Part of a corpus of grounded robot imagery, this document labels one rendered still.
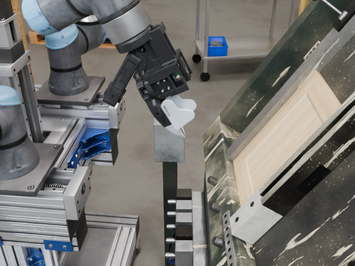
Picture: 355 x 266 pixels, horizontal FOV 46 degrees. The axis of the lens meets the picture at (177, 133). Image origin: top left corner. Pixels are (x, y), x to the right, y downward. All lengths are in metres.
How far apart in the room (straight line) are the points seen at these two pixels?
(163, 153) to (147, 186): 1.11
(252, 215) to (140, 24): 0.61
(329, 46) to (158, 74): 0.72
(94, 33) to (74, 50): 0.13
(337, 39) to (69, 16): 0.82
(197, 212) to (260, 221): 0.39
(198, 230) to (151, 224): 1.10
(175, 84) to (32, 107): 0.85
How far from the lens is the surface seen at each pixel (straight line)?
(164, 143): 1.61
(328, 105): 1.16
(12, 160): 1.18
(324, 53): 1.31
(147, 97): 0.70
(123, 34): 0.68
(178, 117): 0.74
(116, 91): 0.74
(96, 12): 0.68
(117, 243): 2.10
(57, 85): 1.58
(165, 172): 1.73
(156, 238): 2.39
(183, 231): 1.35
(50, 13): 0.73
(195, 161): 2.94
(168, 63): 0.70
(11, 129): 1.14
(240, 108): 1.61
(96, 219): 2.21
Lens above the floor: 1.73
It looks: 32 degrees down
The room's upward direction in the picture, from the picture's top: straight up
